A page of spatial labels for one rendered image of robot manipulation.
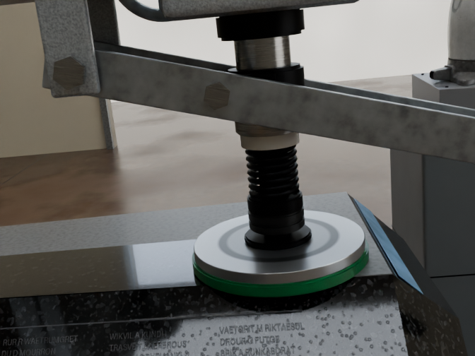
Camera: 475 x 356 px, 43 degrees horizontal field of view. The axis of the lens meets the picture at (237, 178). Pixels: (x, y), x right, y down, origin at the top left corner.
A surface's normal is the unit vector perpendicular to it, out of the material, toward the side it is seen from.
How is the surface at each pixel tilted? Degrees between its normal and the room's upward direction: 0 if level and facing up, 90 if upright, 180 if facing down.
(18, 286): 0
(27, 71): 90
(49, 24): 90
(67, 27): 90
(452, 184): 90
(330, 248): 0
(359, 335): 45
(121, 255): 0
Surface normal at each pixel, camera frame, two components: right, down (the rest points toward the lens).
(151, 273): -0.10, -0.96
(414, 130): 0.01, 0.26
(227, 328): -0.11, -0.49
